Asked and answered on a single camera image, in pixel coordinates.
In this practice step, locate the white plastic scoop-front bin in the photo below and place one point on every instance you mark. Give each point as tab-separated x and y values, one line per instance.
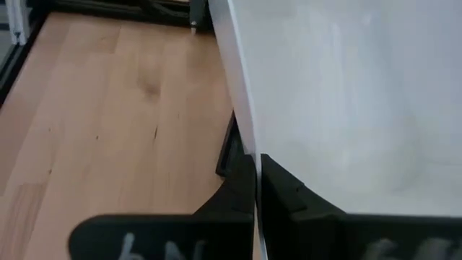
343	108

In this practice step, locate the black rod silver tip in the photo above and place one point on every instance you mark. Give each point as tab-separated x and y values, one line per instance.
196	14

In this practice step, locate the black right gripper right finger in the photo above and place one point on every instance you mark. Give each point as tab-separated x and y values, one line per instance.
325	234

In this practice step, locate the white aluminium post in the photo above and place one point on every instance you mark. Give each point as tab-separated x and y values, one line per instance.
17	20

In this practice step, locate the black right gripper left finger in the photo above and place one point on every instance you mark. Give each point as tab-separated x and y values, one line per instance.
173	238

